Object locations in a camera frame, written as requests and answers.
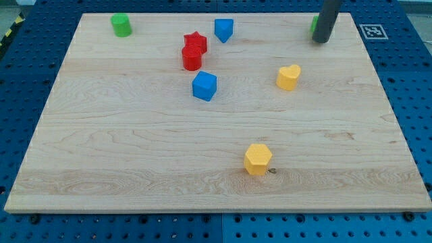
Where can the blue cube block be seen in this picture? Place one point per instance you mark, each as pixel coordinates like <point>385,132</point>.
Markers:
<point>204,86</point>

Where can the wooden board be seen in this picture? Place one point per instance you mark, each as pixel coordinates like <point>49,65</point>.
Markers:
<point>121,131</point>

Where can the yellow hexagon block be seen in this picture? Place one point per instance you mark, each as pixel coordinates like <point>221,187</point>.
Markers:
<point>256,159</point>

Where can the red cylinder block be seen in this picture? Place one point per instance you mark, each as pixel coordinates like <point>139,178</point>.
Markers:
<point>192,57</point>

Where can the yellow heart block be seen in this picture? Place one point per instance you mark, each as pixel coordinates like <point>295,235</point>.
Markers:
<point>288,76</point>

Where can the red star block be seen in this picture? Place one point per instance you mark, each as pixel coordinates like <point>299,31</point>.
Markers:
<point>196,39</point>

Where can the blue pentagon block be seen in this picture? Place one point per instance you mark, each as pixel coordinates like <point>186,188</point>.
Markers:
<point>223,29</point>

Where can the green cylinder block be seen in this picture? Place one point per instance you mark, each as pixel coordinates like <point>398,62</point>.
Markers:
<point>121,24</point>

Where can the green block behind stick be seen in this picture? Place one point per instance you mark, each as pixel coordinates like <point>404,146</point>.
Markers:
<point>314,24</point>

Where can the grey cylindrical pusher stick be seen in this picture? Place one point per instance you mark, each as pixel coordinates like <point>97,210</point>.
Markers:
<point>326,21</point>

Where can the white fiducial marker tag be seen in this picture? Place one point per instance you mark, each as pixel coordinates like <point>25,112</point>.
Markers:
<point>373,31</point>

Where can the black bolt front left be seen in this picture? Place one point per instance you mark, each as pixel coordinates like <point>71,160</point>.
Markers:
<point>34,219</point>

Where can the black bolt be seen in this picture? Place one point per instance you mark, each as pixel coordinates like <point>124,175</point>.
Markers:
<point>34,219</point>
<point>408,216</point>

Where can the black bolt front right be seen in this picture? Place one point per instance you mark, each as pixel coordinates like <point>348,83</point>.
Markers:
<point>408,216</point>

